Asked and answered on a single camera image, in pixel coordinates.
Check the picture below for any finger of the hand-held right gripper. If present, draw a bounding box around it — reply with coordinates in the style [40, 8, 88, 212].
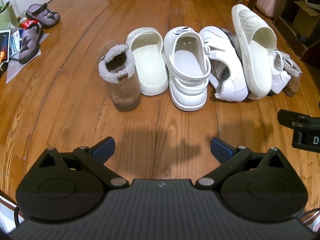
[277, 109, 320, 130]

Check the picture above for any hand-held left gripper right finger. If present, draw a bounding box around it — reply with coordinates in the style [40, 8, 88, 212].
[195, 137, 287, 188]

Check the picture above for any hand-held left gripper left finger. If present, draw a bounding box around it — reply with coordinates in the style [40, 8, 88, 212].
[37, 137, 129, 188]

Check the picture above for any white strap sneaker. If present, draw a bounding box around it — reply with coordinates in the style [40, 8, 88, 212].
[269, 49, 292, 95]
[199, 26, 250, 102]

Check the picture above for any cream quilted slide sandal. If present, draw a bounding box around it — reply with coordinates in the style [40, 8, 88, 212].
[231, 4, 278, 98]
[126, 27, 169, 96]

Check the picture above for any white clog with charms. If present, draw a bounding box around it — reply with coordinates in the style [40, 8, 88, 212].
[162, 26, 212, 110]

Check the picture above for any brown fleece-lined boot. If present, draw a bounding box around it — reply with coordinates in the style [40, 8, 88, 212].
[98, 44, 141, 112]
[282, 51, 303, 97]

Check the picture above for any dark wooden cabinet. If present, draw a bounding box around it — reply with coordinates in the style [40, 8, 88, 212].
[274, 0, 320, 63]

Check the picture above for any open cardboard box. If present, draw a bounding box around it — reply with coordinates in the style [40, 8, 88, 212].
[294, 0, 320, 39]

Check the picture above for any pink case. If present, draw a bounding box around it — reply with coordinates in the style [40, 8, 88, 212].
[256, 0, 288, 19]

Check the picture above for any purple clog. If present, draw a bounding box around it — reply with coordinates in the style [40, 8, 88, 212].
[18, 22, 43, 64]
[26, 3, 60, 29]

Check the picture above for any printed pamphlet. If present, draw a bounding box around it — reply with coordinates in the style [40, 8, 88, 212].
[9, 27, 24, 62]

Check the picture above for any black printed booklet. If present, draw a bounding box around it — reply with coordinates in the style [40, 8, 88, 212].
[0, 29, 12, 63]

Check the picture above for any green bag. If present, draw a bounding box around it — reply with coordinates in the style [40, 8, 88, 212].
[0, 1, 19, 30]

